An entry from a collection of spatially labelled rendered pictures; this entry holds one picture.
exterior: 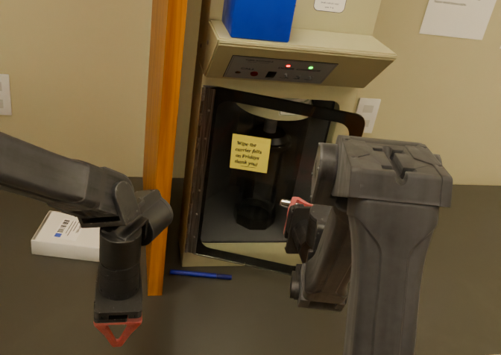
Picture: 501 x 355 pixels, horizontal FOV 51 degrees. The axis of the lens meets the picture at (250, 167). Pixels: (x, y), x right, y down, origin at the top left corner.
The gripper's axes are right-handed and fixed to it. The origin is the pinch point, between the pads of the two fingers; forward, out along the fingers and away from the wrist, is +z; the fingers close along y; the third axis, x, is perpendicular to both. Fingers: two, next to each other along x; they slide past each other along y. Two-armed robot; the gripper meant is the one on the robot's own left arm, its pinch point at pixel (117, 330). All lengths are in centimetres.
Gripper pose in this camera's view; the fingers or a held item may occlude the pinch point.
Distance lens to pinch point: 88.1
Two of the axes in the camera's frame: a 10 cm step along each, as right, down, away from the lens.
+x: -9.7, -0.3, -2.5
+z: -1.5, 8.6, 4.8
